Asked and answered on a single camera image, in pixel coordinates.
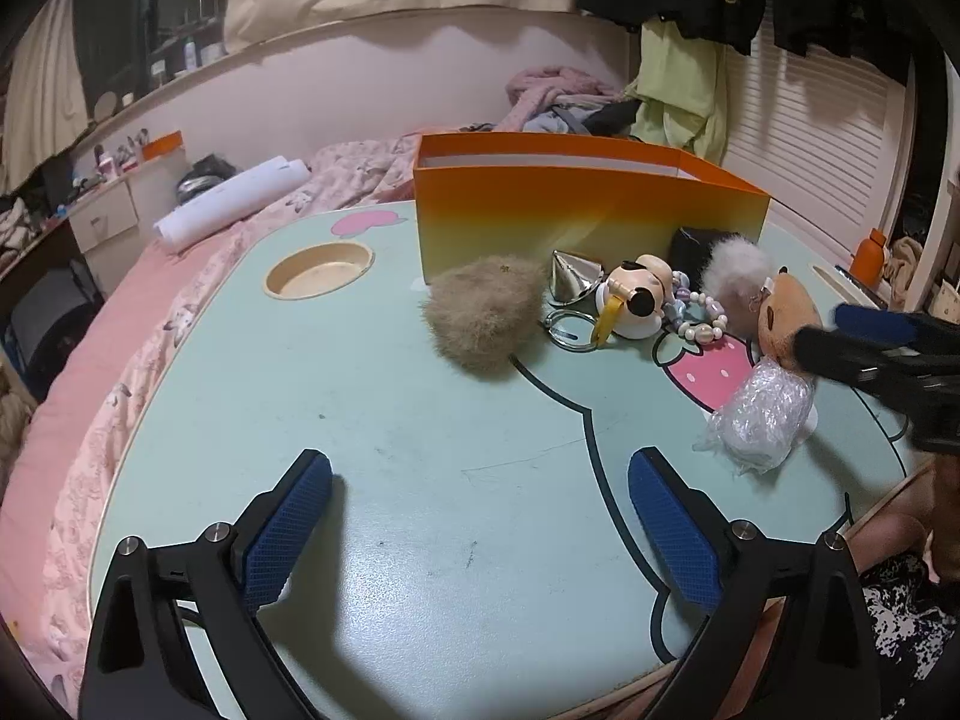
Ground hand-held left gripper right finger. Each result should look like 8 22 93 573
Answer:
628 446 882 720

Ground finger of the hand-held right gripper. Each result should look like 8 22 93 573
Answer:
835 305 931 350
793 324 912 391

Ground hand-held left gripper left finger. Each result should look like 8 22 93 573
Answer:
79 448 333 720

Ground brown capybara plush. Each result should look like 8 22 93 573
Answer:
754 266 822 372

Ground clear plastic bag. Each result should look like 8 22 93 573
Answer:
694 356 818 475

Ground white fur pompom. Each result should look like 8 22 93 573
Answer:
701 235 773 335

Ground pastel bead bracelet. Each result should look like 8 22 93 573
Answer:
666 270 730 344

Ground black pouch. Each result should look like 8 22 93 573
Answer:
667 227 725 293

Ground cartoon mouse figurine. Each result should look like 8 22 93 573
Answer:
592 255 676 346

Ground silver cone keychain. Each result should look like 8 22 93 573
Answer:
541 249 607 353

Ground beige fur pompom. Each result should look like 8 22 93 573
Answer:
420 255 548 374

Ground orange cardboard box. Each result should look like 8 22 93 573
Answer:
412 132 772 287

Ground orange lidded container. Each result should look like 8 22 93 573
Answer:
141 131 185 164

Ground orange water bottle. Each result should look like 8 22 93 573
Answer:
850 229 888 282

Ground beige cloth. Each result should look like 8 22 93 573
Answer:
883 236 931 295

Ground person's bare leg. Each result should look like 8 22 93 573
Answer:
846 465 938 567

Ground white louvered door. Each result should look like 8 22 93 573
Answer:
720 22 922 275

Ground black white patterned shorts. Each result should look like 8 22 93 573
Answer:
859 551 960 695

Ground pink bed sheet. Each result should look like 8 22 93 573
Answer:
0 236 226 661

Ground light green hanging garment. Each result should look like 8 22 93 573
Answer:
630 19 730 166

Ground black chair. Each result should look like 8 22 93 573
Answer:
4 259 107 398

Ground white paper roll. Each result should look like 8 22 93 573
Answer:
152 155 312 248

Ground pile of clothes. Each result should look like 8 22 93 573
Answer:
521 94 646 140

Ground white drawer cabinet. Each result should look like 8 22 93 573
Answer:
69 178 142 254

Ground black round item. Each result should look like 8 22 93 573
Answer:
176 154 235 203

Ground pink floral quilt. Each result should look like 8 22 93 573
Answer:
41 131 421 661

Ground pink fuzzy blanket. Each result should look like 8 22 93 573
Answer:
506 66 623 128

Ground cream side curtain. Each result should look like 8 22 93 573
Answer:
0 0 91 192

